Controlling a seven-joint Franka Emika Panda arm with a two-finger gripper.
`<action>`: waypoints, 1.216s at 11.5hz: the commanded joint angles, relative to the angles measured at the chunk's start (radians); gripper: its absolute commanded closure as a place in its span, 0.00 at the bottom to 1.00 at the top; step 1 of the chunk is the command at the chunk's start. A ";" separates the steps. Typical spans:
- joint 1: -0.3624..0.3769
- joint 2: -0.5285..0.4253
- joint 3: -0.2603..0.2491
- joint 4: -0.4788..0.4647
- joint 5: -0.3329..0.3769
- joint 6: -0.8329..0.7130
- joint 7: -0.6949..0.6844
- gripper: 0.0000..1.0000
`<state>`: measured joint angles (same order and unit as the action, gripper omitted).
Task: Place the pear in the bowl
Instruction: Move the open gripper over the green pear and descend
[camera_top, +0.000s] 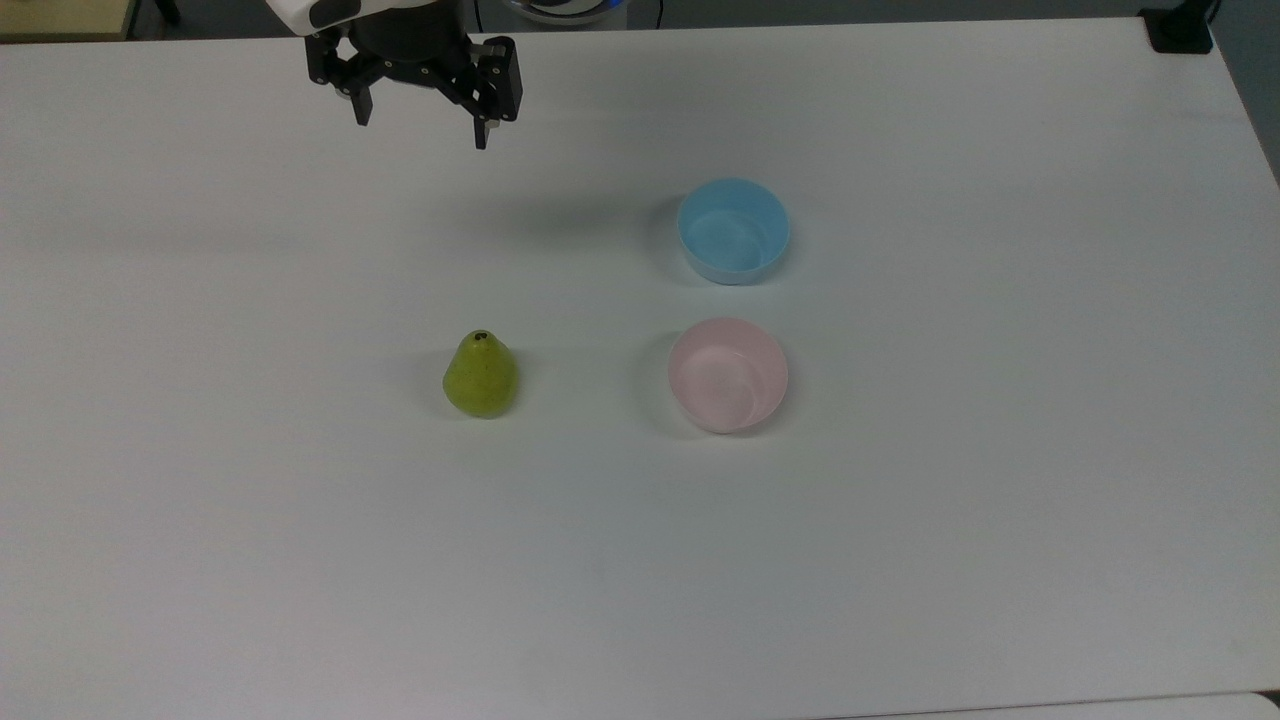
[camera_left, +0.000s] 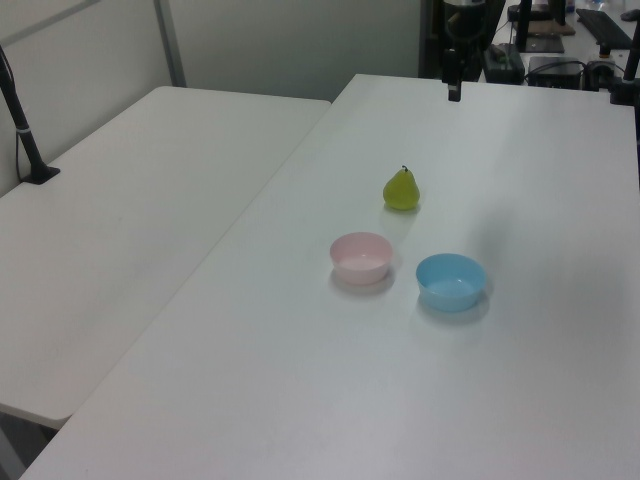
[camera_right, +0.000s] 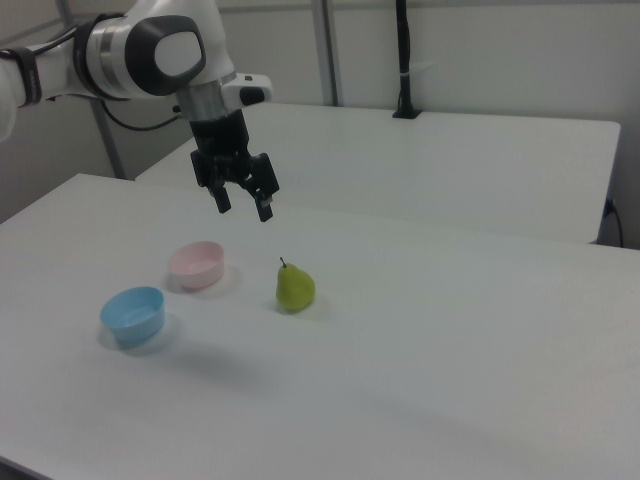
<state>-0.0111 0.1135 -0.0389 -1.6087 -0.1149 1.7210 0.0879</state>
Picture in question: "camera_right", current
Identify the pink plastic bowl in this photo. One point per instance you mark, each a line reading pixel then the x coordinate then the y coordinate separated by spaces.
pixel 197 272

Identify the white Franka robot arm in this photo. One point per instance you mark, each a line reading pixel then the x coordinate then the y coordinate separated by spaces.
pixel 115 50

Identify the green pear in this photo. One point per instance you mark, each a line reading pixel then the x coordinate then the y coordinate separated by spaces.
pixel 295 292

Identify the black camera pole with base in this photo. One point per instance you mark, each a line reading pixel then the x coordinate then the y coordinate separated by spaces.
pixel 404 60

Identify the grey partition post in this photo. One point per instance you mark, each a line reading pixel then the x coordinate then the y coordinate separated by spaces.
pixel 111 145
pixel 327 50

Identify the blue plastic bowl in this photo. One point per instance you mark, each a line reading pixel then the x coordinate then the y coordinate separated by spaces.
pixel 135 327

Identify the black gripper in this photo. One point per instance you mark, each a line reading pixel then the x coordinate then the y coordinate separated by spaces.
pixel 220 135

